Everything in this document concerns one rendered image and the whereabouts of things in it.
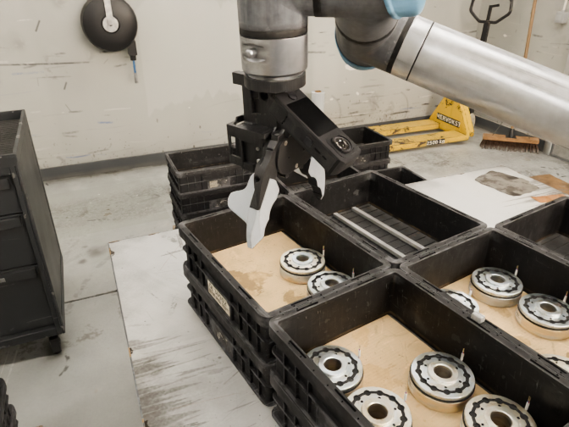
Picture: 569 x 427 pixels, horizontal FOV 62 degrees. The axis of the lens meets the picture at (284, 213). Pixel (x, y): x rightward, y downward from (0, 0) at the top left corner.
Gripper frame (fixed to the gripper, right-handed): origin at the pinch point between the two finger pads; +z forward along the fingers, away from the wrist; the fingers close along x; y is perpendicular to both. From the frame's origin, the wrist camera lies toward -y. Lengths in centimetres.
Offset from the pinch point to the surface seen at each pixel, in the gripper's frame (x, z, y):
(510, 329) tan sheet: -36, 34, -25
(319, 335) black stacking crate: -9.7, 30.0, 1.7
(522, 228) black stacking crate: -67, 29, -18
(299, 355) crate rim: 2.1, 21.5, -2.6
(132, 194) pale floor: -120, 129, 239
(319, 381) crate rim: 4.3, 21.4, -7.8
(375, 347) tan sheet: -15.7, 32.7, -6.7
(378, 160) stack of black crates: -177, 80, 77
